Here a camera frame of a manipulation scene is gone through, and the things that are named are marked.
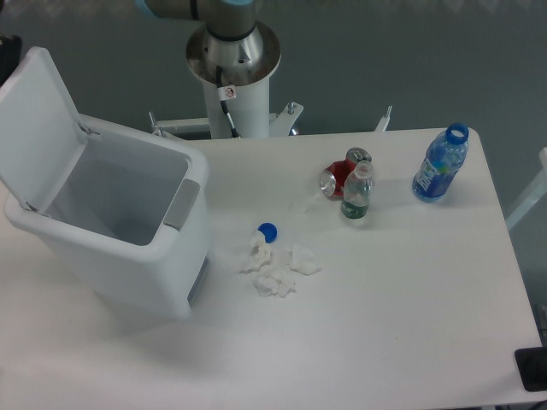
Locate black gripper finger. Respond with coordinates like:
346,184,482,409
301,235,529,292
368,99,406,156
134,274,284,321
0,34,21,85

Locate white trash can lid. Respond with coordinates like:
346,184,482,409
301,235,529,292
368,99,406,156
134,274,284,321
1,47,88,213

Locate white trash can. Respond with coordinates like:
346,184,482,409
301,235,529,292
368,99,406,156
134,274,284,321
4,116,212,319

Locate blue bottle cap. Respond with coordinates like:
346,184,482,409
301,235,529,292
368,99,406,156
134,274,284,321
257,222,278,243

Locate crushed red soda can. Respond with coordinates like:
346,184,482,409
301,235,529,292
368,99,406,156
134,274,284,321
318,147,372,199

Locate crumpled white tissue left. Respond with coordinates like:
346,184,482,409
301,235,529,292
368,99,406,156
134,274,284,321
240,231,272,273

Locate crumpled white tissue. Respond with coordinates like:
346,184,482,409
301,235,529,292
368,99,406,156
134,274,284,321
253,267,296,298
288,243,321,276
240,231,272,273

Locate crumpled white tissue bottom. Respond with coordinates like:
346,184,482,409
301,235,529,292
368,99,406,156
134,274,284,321
253,267,296,298

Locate crumpled white tissue right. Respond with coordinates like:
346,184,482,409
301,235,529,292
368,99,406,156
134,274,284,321
288,243,321,276

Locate clear green-label bottle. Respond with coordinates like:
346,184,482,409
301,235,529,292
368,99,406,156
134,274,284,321
341,160,373,220

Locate blue drink bottle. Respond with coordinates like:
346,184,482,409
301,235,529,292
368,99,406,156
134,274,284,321
412,122,469,202

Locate black device at edge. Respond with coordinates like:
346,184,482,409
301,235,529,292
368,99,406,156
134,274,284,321
515,347,546,392

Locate black cable on pedestal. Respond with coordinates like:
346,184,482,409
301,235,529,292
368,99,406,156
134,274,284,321
215,65,243,140

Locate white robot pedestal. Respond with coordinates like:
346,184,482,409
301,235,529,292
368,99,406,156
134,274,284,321
149,78,304,139

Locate white table bracket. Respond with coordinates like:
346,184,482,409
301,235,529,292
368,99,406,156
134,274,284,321
374,105,392,132

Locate white frame at right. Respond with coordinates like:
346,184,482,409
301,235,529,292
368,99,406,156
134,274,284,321
505,148,546,231

